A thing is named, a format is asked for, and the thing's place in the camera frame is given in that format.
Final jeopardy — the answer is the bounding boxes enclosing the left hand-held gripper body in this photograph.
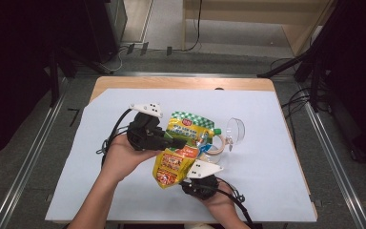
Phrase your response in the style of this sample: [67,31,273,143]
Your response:
[127,102,166,152]

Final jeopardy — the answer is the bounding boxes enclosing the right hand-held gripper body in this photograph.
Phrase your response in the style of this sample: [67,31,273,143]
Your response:
[180,159,224,200]

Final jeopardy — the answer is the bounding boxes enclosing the yellow spout pouch green cap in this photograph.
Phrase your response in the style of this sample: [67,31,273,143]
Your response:
[152,111,223,190]

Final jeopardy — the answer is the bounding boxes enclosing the person's right hand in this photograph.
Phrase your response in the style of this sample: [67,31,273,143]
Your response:
[199,184,236,218]

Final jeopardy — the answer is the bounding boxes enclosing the person's left hand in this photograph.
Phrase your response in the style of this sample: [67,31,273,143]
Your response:
[99,135,161,184]

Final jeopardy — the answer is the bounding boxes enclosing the black metal stand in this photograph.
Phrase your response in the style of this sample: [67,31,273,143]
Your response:
[256,0,341,113]
[48,44,112,108]

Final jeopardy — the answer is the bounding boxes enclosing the dark cabinet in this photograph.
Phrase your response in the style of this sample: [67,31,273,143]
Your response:
[84,0,129,64]

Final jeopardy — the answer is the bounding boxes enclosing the light wooden shelf unit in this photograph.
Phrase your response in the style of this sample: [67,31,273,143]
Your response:
[181,0,336,57]

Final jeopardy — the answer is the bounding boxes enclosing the dark curtain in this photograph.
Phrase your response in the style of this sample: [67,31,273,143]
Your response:
[0,0,90,165]
[311,0,366,168]

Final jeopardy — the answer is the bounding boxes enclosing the left hand-held gripper black cable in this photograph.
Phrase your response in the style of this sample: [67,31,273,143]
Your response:
[95,109,133,168]

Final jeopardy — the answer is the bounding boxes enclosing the hand-held gripper black cable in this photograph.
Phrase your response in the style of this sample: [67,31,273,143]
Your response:
[214,177,255,229]
[95,109,133,168]

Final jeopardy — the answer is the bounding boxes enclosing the right hand-held gripper black cable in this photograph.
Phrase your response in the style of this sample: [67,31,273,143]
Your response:
[214,177,255,229]

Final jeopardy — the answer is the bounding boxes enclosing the white floor cable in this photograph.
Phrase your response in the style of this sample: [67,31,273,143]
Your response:
[106,47,124,73]

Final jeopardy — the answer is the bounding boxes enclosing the metal floor rail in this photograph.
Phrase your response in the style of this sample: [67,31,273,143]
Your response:
[301,92,366,229]
[0,92,69,229]

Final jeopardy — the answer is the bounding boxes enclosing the hanging black cable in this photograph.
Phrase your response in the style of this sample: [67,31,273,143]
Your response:
[184,0,204,52]

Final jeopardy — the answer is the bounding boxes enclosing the black floor cables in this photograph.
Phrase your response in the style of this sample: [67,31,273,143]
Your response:
[280,86,314,146]

